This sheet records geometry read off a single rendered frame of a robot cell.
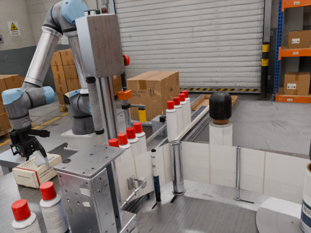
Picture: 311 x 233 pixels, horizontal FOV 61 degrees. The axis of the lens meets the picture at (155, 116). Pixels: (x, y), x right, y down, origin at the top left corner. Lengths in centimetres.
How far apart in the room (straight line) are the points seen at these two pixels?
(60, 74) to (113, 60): 437
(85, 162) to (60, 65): 459
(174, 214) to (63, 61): 448
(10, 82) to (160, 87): 332
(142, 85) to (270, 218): 109
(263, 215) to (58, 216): 56
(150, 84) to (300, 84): 342
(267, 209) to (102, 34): 72
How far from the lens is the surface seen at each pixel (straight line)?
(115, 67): 88
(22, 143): 119
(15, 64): 751
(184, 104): 134
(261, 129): 158
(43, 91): 118
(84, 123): 141
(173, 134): 127
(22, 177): 126
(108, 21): 87
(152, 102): 163
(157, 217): 85
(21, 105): 115
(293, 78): 470
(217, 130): 98
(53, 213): 73
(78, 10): 123
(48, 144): 165
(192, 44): 545
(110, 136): 109
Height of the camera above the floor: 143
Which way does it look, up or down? 19 degrees down
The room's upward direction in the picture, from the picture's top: 5 degrees counter-clockwise
